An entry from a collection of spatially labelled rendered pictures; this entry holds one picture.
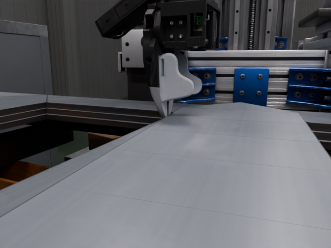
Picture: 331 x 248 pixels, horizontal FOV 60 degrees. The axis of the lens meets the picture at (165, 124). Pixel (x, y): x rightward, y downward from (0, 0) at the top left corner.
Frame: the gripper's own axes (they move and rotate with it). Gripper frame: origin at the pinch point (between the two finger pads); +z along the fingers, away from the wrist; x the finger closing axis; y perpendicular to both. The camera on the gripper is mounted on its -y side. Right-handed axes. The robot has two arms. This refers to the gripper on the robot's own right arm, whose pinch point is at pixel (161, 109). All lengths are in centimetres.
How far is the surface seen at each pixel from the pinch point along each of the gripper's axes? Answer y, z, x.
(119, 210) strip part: 9.3, 0.7, -25.4
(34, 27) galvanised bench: -71, -18, 44
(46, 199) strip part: 4.8, 0.7, -26.1
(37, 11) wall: -319, -72, 279
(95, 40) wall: -350, -43, 448
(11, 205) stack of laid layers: 3.5, 0.8, -27.2
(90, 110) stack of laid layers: -15.0, 1.8, 3.0
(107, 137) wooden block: -25.2, 12.3, 21.8
